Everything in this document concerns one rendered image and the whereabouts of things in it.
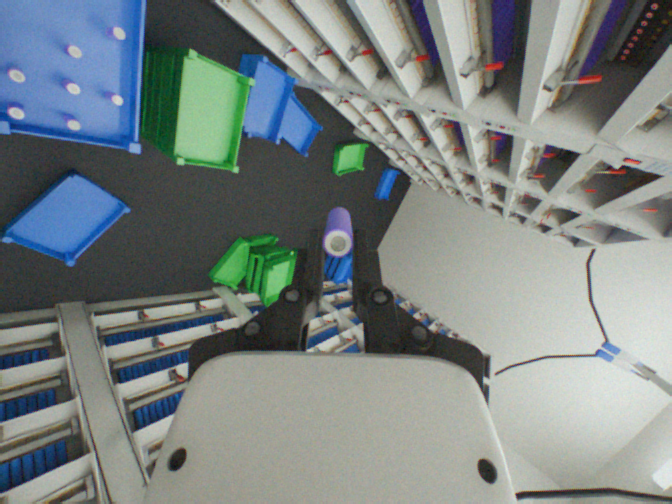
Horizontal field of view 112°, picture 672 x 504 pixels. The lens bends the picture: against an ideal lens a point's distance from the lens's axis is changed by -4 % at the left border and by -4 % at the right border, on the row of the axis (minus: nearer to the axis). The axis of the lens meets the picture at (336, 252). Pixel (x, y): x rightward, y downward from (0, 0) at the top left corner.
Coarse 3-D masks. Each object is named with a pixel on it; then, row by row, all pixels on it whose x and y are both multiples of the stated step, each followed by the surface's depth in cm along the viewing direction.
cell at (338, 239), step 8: (336, 208) 19; (328, 216) 18; (336, 216) 16; (344, 216) 17; (328, 224) 15; (336, 224) 14; (344, 224) 15; (328, 232) 14; (336, 232) 14; (344, 232) 14; (328, 240) 14; (336, 240) 14; (344, 240) 14; (352, 240) 14; (328, 248) 14; (336, 248) 14; (344, 248) 14; (352, 248) 14; (336, 256) 14
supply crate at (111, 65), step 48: (0, 0) 34; (48, 0) 37; (96, 0) 41; (144, 0) 42; (0, 48) 36; (48, 48) 39; (96, 48) 44; (0, 96) 38; (48, 96) 42; (96, 96) 47; (96, 144) 47
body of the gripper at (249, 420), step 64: (192, 384) 8; (256, 384) 8; (320, 384) 8; (384, 384) 8; (448, 384) 8; (192, 448) 6; (256, 448) 6; (320, 448) 6; (384, 448) 6; (448, 448) 6
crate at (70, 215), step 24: (72, 168) 81; (48, 192) 78; (72, 192) 84; (96, 192) 89; (24, 216) 75; (48, 216) 82; (72, 216) 87; (96, 216) 93; (24, 240) 79; (48, 240) 85; (72, 240) 91; (72, 264) 88
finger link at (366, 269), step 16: (352, 256) 15; (368, 256) 13; (352, 272) 14; (368, 272) 11; (352, 288) 14; (368, 288) 11; (352, 304) 14; (400, 320) 11; (416, 320) 11; (416, 336) 10; (432, 336) 10
